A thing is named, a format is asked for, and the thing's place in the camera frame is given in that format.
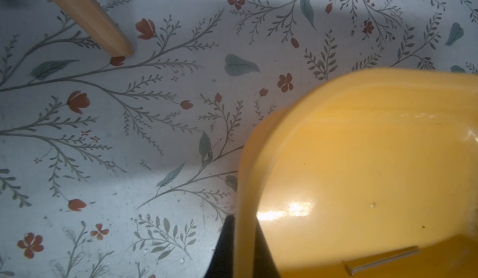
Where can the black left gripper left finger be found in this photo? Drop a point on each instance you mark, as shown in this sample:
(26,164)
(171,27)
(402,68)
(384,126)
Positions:
(221,265)

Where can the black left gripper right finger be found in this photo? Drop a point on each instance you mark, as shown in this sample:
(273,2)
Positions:
(263,266)

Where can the steel nail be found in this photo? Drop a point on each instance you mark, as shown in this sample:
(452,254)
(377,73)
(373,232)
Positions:
(359,265)

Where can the yellow plastic storage box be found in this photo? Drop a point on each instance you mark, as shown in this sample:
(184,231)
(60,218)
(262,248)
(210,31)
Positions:
(370,162)

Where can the wooden easel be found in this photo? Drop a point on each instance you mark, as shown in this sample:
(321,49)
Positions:
(90,16)

